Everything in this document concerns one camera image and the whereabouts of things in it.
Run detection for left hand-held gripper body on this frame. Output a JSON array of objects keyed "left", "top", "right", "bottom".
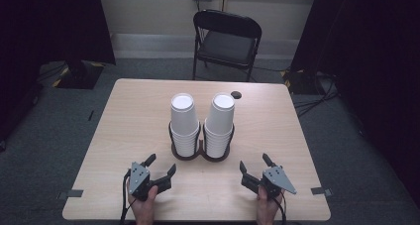
[{"left": 127, "top": 161, "right": 158, "bottom": 202}]

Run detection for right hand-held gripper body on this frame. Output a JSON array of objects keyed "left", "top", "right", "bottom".
[{"left": 259, "top": 166, "right": 297, "bottom": 199}]

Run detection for black double ring cup holder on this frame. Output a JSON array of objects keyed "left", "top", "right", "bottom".
[{"left": 167, "top": 120, "right": 237, "bottom": 163}]

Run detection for stack of white cups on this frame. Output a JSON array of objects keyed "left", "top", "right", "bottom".
[
  {"left": 169, "top": 92, "right": 201, "bottom": 158},
  {"left": 203, "top": 92, "right": 236, "bottom": 159}
]

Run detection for person's right hand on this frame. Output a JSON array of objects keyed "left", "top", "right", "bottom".
[{"left": 257, "top": 185, "right": 284, "bottom": 225}]

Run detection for person's left hand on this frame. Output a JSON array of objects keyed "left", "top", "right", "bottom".
[{"left": 128, "top": 184, "right": 158, "bottom": 225}]

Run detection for grey tape strip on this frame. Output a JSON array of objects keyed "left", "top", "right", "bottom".
[
  {"left": 56, "top": 188, "right": 84, "bottom": 200},
  {"left": 310, "top": 186, "right": 334, "bottom": 198}
]

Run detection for black stand base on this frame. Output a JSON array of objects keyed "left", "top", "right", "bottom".
[
  {"left": 280, "top": 68, "right": 331, "bottom": 96},
  {"left": 52, "top": 59, "right": 106, "bottom": 90}
]

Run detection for black folding chair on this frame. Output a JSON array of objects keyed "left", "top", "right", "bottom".
[{"left": 191, "top": 9, "right": 263, "bottom": 83}]

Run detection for black curtain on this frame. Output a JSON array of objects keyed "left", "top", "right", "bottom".
[
  {"left": 0, "top": 0, "right": 117, "bottom": 142},
  {"left": 289, "top": 0, "right": 420, "bottom": 206}
]

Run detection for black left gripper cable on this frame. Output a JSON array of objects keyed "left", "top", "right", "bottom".
[{"left": 119, "top": 169, "right": 133, "bottom": 225}]

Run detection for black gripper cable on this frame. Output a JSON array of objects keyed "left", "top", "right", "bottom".
[
  {"left": 119, "top": 169, "right": 133, "bottom": 225},
  {"left": 271, "top": 196, "right": 287, "bottom": 225}
]

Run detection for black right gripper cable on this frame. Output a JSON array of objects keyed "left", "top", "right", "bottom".
[{"left": 271, "top": 196, "right": 287, "bottom": 225}]

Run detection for black floor cables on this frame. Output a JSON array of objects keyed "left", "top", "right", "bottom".
[{"left": 292, "top": 71, "right": 342, "bottom": 118}]

